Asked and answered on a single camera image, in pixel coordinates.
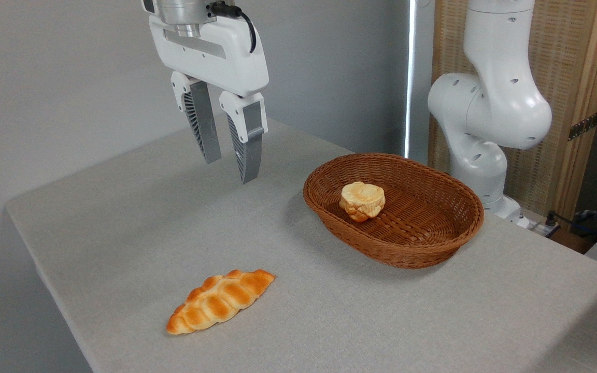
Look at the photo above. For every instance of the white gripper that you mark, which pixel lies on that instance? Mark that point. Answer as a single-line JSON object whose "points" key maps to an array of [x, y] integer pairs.
{"points": [[226, 57]]}

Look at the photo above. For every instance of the long braided bread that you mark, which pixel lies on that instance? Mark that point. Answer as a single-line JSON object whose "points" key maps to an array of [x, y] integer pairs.
{"points": [[218, 303]]}

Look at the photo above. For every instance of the small round bread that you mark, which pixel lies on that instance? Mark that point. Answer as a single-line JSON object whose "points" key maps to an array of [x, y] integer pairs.
{"points": [[362, 201]]}

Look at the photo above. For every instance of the brown wicker basket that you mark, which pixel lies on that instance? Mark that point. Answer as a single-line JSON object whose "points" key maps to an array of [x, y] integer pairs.
{"points": [[423, 228]]}

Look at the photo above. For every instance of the vertical white light strip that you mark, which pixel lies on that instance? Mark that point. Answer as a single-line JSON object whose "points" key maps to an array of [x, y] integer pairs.
{"points": [[409, 77]]}

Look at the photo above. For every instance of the grey tablecloth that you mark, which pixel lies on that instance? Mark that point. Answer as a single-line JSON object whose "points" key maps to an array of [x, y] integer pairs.
{"points": [[303, 311]]}

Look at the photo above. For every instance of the wooden woven folding screen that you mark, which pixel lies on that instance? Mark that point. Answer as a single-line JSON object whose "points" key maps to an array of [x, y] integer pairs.
{"points": [[568, 67]]}

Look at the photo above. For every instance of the metal screen hinge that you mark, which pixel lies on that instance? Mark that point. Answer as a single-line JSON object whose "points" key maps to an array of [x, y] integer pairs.
{"points": [[583, 126]]}

